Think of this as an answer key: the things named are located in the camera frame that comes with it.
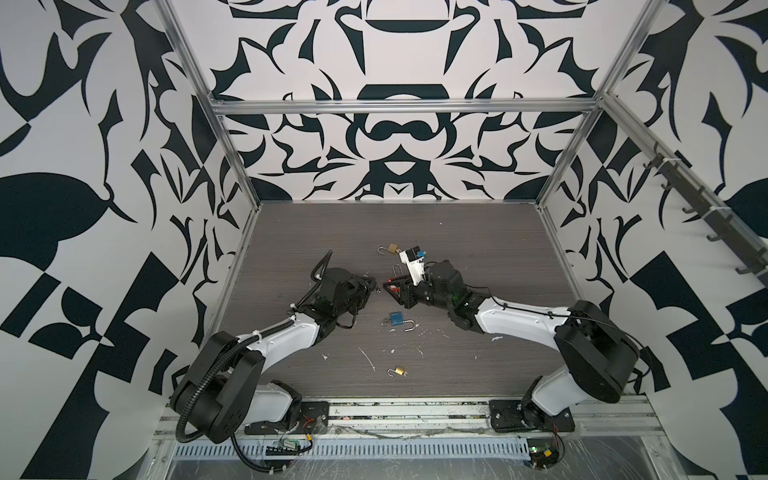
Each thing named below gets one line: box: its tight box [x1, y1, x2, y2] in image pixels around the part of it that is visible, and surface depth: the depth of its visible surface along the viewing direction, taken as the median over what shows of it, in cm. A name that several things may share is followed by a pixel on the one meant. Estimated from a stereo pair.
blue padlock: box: [389, 311, 416, 332], surface depth 91 cm
